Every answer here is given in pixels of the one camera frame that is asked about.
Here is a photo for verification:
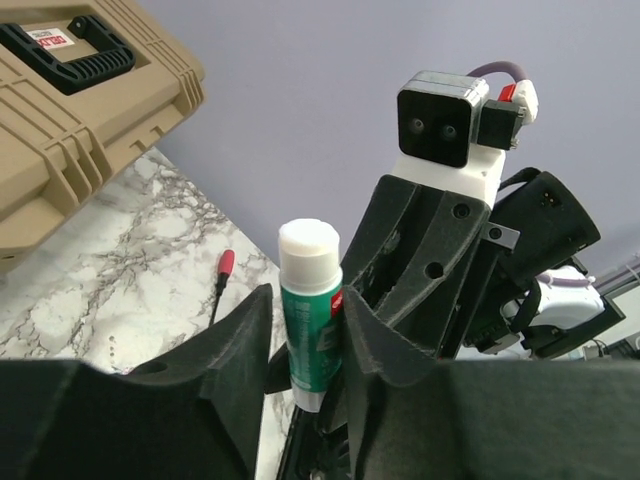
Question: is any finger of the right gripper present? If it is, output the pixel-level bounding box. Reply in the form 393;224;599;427
375;187;490;358
341;174;420;320

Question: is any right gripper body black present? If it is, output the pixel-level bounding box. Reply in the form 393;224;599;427
439;219;520;358

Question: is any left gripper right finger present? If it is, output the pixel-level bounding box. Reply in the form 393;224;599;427
343;289;639;479

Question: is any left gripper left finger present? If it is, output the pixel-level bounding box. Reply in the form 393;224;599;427
1;284;273;479

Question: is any small green white tube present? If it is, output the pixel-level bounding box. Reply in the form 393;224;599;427
278;218;343;413

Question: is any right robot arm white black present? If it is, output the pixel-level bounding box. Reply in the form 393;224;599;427
342;168;623;359

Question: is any tan plastic tool case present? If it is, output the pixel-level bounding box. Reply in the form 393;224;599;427
1;1;205;272

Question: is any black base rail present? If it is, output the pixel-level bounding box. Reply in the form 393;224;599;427
276;399;352;480

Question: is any red handled screwdriver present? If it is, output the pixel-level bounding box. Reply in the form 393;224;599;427
208;249;235;326

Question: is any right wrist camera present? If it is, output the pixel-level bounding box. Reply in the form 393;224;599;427
391;61;539;208

